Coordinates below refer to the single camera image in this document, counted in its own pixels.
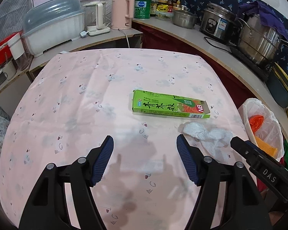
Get orange mesh sponge cloth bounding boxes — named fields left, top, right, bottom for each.
left=255, top=136, right=277, bottom=158

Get white paper towel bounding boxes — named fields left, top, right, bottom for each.
left=182, top=122, right=233, bottom=163

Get green tea carton box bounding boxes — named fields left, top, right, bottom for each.
left=132, top=90, right=210, bottom=119

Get white trash bin with liner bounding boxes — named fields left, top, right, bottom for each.
left=238, top=98, right=285, bottom=161

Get orange plastic bag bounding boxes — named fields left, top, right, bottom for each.
left=248, top=115, right=264, bottom=134

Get stacked blue yellow basins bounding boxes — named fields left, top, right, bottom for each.
left=266, top=63, right=288, bottom=108

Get black induction cooktop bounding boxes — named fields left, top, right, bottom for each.
left=229, top=46, right=271, bottom=82

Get pink patterned tablecloth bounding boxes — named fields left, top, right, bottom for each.
left=0, top=49, right=248, bottom=229

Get large steel steamer pot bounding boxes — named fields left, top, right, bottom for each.
left=237, top=15, right=288, bottom=64

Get purple cloth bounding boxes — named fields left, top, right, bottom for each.
left=236, top=1, right=288, bottom=40

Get red plastic basket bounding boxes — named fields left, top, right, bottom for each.
left=0, top=31, right=22, bottom=65

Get steel rice cooker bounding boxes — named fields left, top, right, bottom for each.
left=200, top=3, right=236, bottom=43

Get white dish box clear lid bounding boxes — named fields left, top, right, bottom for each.
left=22, top=0, right=85, bottom=57

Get small steel pot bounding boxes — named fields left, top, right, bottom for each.
left=172, top=10, right=197, bottom=29

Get dark red cabinet curtain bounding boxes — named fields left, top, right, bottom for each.
left=131, top=21, right=258, bottom=108

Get yellow label jar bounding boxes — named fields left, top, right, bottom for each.
left=156, top=2, right=168, bottom=12

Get pink electric kettle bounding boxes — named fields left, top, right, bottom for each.
left=111, top=0, right=135, bottom=30

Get dark sauce bottle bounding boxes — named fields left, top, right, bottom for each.
left=167, top=0, right=174, bottom=13

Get green tin can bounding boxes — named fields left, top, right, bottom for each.
left=134, top=0, right=151, bottom=19

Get black power cable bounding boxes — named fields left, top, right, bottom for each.
left=203, top=36, right=238, bottom=54

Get glass kettle white handle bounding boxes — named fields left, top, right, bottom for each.
left=84, top=1, right=110, bottom=36

